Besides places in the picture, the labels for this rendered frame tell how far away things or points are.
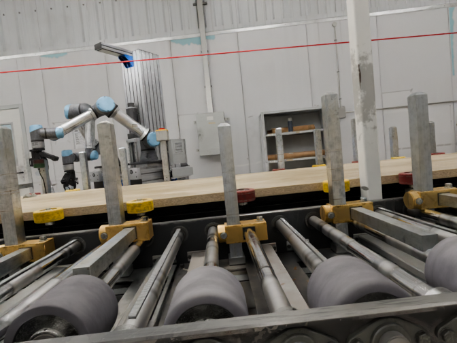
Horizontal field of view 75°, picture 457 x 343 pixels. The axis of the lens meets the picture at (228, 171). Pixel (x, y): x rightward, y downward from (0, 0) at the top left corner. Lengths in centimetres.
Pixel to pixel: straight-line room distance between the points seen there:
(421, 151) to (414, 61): 434
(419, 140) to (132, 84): 244
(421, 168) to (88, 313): 87
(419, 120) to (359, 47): 29
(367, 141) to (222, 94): 368
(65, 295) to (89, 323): 5
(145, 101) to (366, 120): 214
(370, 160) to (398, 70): 417
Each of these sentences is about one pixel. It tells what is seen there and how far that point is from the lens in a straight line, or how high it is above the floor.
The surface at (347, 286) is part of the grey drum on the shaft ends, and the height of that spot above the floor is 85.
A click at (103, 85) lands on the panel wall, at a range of 505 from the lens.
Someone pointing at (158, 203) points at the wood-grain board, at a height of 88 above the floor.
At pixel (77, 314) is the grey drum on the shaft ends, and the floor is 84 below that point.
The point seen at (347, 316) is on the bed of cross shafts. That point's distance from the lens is 37.
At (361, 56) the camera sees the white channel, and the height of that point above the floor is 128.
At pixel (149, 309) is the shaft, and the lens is 49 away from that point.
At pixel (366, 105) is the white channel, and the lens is 105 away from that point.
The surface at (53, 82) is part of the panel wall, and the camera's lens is 542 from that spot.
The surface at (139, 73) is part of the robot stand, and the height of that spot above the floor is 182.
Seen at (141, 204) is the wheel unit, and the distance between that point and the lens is 93.
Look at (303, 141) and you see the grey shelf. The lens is 457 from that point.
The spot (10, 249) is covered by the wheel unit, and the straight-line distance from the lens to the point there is 101.
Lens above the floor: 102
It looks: 3 degrees down
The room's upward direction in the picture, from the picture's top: 6 degrees counter-clockwise
